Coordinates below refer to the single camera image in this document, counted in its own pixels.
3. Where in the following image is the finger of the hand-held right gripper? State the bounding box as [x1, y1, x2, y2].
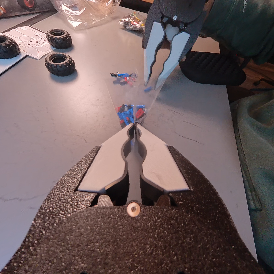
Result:
[155, 31, 190, 90]
[144, 21, 166, 85]

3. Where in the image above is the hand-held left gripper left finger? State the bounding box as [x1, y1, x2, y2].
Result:
[78, 124, 136, 193]

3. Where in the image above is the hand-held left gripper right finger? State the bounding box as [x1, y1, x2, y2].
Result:
[136, 123, 190, 192]

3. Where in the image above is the large pile of toy pins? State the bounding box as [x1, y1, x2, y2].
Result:
[110, 71, 138, 86]

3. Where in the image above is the clear plastic bag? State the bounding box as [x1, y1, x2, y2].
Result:
[105, 70, 168, 127]
[50, 0, 123, 30]

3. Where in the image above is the small cluster of toy pins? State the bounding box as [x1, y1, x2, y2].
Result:
[115, 87, 153, 128]

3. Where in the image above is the black toy tyre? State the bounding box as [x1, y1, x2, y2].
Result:
[45, 52, 76, 77]
[0, 34, 21, 60]
[46, 28, 73, 50]

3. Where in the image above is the person's right forearm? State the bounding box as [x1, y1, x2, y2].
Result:
[201, 0, 274, 65]

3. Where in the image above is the grey desk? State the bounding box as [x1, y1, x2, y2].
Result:
[0, 7, 259, 266]

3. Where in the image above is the white desk lamp stand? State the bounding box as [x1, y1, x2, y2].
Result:
[0, 55, 27, 76]

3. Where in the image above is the small bag of coloured parts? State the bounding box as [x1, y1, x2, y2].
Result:
[118, 12, 148, 32]

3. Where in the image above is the black padded armrest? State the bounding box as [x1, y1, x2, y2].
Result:
[179, 52, 247, 86]

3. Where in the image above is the crumpled clear plastic bag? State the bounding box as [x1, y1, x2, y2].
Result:
[50, 0, 123, 30]

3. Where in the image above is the white sticker sheet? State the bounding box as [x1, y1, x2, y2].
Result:
[2, 25, 55, 60]

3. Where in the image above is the toy truck set box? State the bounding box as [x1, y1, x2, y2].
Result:
[0, 0, 42, 16]

